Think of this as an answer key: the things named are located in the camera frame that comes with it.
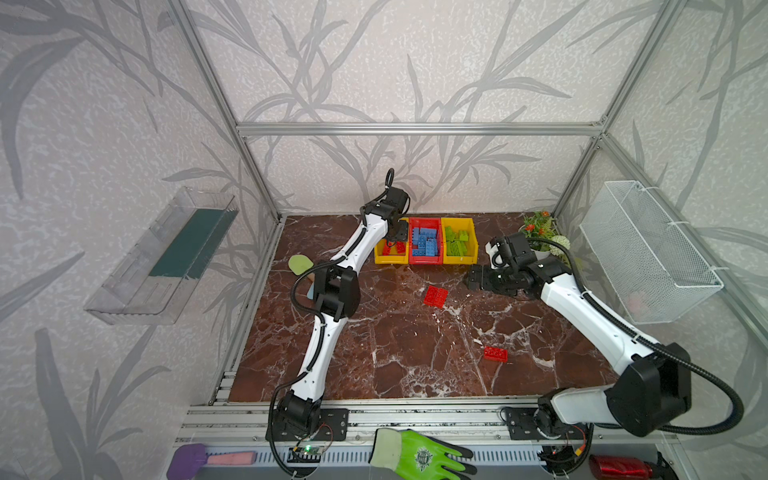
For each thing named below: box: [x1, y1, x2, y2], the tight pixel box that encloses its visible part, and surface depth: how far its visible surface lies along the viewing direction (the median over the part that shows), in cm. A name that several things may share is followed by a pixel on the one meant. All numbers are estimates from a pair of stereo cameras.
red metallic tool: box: [588, 455, 654, 480], surface depth 68 cm
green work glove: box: [368, 428, 478, 480], surface depth 70 cm
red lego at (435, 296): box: [424, 285, 449, 309], surface depth 98 cm
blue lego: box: [412, 227, 437, 257], surface depth 113 cm
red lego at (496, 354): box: [484, 346, 509, 363], surface depth 86 cm
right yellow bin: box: [441, 217, 478, 265], surface depth 110 cm
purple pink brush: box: [167, 444, 257, 480], surface depth 70 cm
